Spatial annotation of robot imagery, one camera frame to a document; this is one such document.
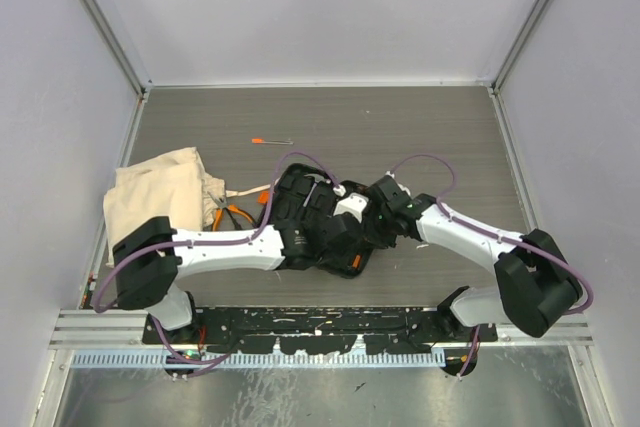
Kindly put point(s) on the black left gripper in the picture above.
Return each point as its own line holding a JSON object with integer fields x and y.
{"x": 352, "y": 248}

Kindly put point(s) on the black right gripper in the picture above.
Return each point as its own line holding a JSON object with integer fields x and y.
{"x": 374, "y": 236}

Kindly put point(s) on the black plastic tool case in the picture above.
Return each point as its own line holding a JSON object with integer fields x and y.
{"x": 287, "y": 215}

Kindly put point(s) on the black handled claw hammer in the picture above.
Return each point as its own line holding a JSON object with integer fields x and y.
{"x": 317, "y": 181}

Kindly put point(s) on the orange small tool piece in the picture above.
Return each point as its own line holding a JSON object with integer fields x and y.
{"x": 264, "y": 197}

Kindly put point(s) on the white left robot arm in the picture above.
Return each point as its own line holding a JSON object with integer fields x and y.
{"x": 155, "y": 255}

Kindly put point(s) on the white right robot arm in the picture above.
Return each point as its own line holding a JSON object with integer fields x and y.
{"x": 533, "y": 287}

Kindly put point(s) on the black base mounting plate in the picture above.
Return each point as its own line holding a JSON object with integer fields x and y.
{"x": 259, "y": 330}

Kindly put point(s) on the orange black pliers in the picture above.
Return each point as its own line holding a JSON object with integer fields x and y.
{"x": 233, "y": 213}

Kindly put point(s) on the wooden flat stick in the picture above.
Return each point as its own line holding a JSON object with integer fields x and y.
{"x": 242, "y": 193}

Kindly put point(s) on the beige cloth bag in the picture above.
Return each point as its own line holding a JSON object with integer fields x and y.
{"x": 174, "y": 184}

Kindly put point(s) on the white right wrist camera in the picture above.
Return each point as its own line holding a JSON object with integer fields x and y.
{"x": 400, "y": 186}

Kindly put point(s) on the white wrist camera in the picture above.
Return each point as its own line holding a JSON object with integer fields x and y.
{"x": 400, "y": 186}
{"x": 351, "y": 200}

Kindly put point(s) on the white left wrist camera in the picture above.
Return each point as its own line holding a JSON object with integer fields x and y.
{"x": 351, "y": 200}

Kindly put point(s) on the orange handled thin pick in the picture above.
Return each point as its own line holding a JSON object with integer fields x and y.
{"x": 260, "y": 141}

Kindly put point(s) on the white slotted cable duct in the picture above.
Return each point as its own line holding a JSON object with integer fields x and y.
{"x": 148, "y": 359}

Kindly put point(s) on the aluminium front rail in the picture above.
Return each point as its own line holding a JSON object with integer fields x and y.
{"x": 83, "y": 329}

